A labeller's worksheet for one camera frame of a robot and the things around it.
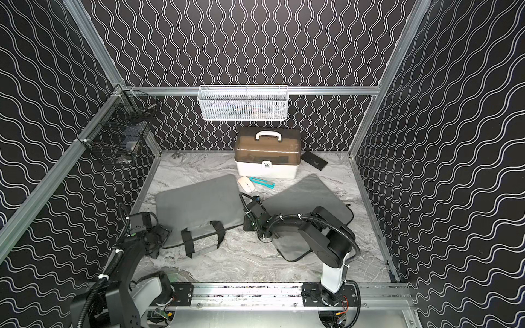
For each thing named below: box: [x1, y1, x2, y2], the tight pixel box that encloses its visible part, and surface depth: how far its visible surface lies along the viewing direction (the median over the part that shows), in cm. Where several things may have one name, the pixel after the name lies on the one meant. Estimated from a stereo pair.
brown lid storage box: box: [234, 127, 302, 180], surface depth 102 cm
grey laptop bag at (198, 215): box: [155, 174, 245, 258], surface depth 92 cm
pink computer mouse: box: [237, 176, 255, 193], surface depth 106 cm
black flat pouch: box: [300, 151, 329, 171], surface depth 116 cm
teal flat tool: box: [248, 176, 276, 189], surface depth 109 cm
